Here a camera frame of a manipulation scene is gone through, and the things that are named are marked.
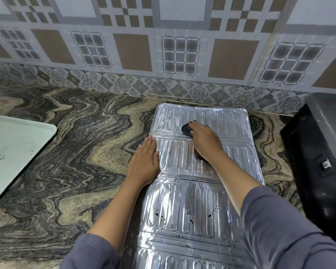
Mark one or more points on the person's right hand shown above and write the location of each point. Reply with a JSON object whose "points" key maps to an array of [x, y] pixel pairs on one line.
{"points": [[205, 138]]}

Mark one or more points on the person's right fingers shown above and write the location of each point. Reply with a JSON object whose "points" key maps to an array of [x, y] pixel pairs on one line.
{"points": [[195, 127]]}

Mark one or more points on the black gas stove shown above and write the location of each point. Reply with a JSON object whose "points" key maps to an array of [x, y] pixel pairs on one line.
{"points": [[316, 154]]}

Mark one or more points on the person's right forearm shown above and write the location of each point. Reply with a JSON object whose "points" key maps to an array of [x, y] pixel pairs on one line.
{"points": [[257, 210]]}

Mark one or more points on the pale green plastic tray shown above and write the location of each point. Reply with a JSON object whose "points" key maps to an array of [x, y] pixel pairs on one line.
{"points": [[14, 154]]}

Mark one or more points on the person's left thumb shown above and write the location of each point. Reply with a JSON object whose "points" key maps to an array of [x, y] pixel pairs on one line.
{"points": [[158, 160]]}

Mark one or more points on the person's left forearm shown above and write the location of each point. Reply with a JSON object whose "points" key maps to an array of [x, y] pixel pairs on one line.
{"points": [[109, 218]]}

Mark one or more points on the person's left hand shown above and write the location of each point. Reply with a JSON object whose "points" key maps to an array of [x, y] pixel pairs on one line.
{"points": [[142, 165]]}

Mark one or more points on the black scrubbing sponge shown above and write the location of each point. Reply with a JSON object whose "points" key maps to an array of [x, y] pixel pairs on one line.
{"points": [[186, 128]]}

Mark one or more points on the silver ribbed foil splash guard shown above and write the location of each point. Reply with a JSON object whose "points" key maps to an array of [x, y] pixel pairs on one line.
{"points": [[182, 198]]}

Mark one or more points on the small metal stove bracket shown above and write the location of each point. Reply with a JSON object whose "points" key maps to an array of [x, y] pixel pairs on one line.
{"points": [[326, 164]]}

